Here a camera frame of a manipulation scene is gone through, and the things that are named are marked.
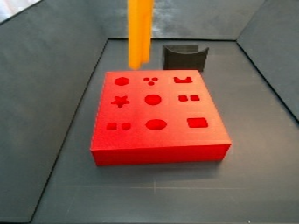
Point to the red shape-sorter block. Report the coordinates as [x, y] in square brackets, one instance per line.
[156, 118]

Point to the black curved fixture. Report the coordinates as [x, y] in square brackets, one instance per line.
[184, 57]

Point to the yellow square-circle object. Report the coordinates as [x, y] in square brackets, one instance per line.
[138, 21]

